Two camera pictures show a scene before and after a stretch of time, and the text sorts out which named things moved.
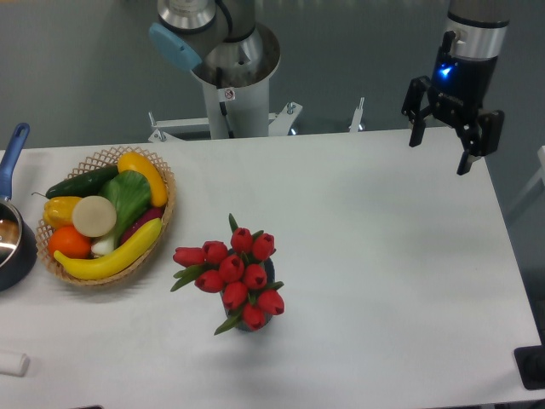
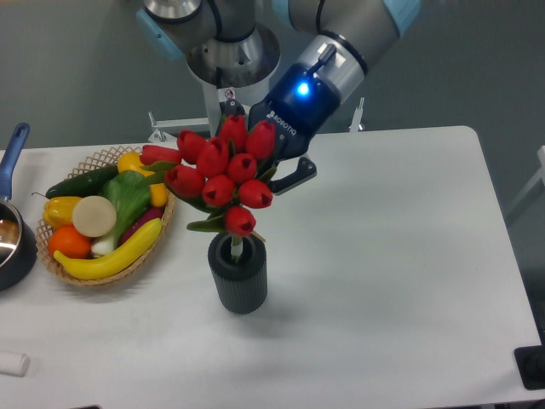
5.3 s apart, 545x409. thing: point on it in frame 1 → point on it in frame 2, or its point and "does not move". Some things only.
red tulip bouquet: (238, 273) → (229, 170)
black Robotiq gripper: (459, 89) → (300, 105)
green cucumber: (83, 185) does not move
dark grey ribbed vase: (270, 279) → (241, 287)
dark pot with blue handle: (19, 248) does not move
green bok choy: (129, 191) does not move
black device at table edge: (530, 364) does not move
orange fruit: (66, 241) does not move
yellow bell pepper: (58, 211) does not move
